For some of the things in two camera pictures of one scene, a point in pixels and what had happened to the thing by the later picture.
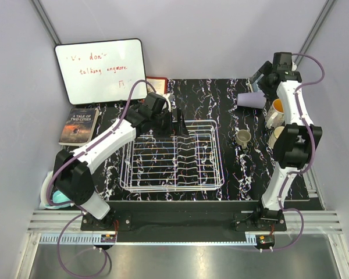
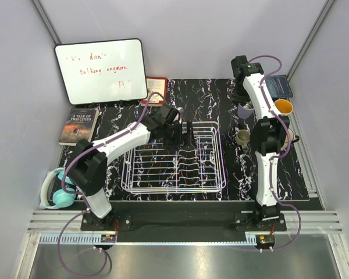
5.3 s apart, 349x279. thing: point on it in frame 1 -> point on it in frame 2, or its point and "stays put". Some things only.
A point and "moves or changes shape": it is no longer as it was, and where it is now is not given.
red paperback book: (159, 83) stays put
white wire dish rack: (192, 162) stays put
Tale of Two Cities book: (79, 127) stays put
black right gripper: (265, 70) -> (237, 98)
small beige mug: (242, 136) stays put
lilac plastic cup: (257, 100) moves or changes shape
